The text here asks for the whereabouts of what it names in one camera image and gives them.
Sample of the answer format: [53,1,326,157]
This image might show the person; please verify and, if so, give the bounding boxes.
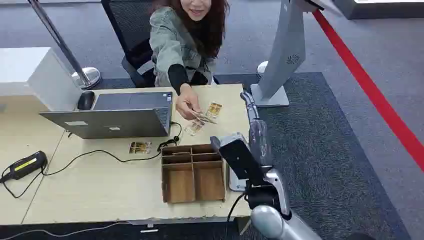
[149,0,230,97]

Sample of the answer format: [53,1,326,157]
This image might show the wooden compartment box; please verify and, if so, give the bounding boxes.
[160,143,227,204]

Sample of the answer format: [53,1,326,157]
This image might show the white cable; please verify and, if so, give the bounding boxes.
[0,221,131,240]

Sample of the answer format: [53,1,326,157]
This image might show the white flat device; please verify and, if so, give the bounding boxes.
[228,165,248,193]

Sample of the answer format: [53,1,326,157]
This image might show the person's right hand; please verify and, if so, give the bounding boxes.
[174,83,203,121]

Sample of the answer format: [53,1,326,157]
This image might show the picture cards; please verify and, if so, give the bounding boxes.
[191,110,219,126]

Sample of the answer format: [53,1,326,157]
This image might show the white cabinet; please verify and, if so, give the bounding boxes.
[0,46,84,112]

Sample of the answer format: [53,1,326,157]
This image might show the black office chair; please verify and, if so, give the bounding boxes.
[100,0,157,89]

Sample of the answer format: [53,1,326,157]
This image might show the grey laptop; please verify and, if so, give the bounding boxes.
[39,91,174,140]

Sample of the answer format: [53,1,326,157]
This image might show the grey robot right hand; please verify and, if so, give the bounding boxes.
[240,91,274,169]

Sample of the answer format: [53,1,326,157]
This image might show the black computer mouse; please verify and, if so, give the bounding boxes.
[77,90,96,111]

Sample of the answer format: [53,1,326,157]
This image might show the white round object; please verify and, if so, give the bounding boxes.
[256,60,270,79]

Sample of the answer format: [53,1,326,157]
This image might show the chrome stanchion post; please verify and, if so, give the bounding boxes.
[27,0,102,91]

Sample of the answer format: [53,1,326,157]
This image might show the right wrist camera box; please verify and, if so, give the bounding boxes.
[209,132,267,187]

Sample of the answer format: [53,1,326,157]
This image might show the black power cable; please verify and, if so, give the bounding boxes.
[0,120,183,200]

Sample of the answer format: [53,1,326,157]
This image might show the dark carpet mat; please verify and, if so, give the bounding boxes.
[88,71,413,240]

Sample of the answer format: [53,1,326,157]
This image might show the grey kiosk stand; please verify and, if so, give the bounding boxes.
[250,0,344,108]

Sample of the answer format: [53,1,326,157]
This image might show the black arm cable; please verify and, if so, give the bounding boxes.
[226,192,246,223]

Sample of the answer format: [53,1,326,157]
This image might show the black power adapter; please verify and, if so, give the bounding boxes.
[5,150,49,181]

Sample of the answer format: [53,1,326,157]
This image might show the picture card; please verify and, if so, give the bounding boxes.
[128,141,153,155]
[205,101,223,119]
[183,119,205,137]

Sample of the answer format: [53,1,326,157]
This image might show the grey platform base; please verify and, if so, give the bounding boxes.
[332,0,424,21]

